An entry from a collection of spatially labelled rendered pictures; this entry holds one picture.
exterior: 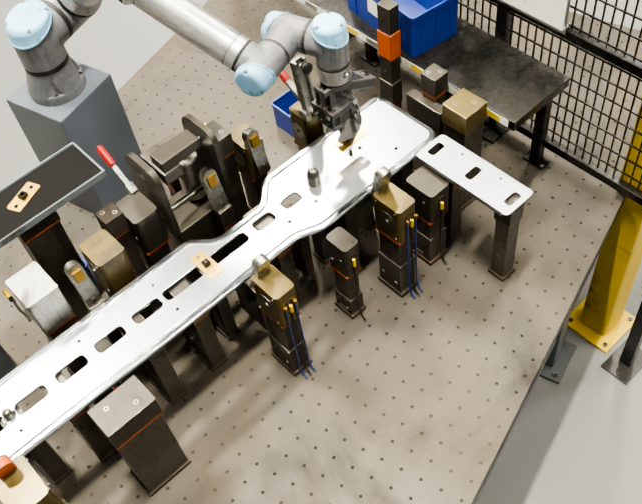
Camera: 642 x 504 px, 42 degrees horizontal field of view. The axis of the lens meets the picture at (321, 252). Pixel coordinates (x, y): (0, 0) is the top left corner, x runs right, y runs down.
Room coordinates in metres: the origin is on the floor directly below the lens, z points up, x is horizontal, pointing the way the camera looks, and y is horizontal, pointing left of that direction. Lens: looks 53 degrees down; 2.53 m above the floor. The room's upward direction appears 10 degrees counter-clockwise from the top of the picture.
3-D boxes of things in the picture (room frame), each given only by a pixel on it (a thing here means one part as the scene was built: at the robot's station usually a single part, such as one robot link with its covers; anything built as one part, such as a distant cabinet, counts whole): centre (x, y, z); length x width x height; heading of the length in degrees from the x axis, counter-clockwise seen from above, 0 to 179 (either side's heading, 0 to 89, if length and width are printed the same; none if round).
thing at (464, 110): (1.49, -0.41, 0.88); 0.08 x 0.08 x 0.36; 35
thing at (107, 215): (1.29, 0.47, 0.90); 0.05 x 0.05 x 0.40; 35
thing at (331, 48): (1.43, -0.09, 1.37); 0.09 x 0.08 x 0.11; 55
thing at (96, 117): (1.76, 0.61, 0.90); 0.20 x 0.20 x 0.40; 51
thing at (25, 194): (1.33, 0.64, 1.17); 0.08 x 0.04 x 0.01; 149
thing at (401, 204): (1.23, -0.20, 0.87); 0.12 x 0.07 x 0.35; 35
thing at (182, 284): (1.13, 0.33, 0.84); 0.12 x 0.05 x 0.29; 35
